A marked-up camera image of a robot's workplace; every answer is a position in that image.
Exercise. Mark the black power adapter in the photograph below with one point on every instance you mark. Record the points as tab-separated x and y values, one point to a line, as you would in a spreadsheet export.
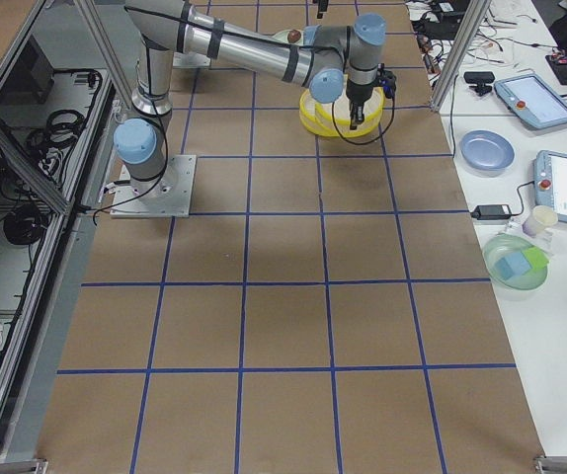
491	212

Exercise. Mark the black webcam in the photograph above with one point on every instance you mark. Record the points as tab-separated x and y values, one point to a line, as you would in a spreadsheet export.
479	81

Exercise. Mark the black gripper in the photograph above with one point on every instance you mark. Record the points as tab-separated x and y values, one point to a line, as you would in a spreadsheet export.
321	7
359	92

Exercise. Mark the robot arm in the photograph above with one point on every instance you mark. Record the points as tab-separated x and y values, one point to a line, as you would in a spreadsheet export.
331	60

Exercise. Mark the blue plate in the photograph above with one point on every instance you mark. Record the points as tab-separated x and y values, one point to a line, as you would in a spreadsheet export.
486	153

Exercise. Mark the teach pendant far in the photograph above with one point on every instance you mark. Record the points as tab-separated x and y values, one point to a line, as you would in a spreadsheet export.
532	100

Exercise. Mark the light green plate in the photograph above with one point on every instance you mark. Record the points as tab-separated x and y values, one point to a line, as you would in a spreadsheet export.
281	37

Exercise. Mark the paper cup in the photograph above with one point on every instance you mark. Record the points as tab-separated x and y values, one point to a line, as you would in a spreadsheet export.
539	219

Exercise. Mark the green bowl with sponges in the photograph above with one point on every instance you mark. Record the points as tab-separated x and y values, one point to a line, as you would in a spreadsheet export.
516	263

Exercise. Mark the aluminium frame post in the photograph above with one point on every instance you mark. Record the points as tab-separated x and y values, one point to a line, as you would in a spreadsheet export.
464	36

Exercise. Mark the brown steamed bun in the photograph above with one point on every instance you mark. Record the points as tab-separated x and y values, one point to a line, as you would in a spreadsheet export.
293	36

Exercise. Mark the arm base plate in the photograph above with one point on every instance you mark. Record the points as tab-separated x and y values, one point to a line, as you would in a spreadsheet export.
171	197

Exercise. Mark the yellow steamer basket centre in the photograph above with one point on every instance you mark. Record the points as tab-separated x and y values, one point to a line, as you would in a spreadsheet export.
307	113

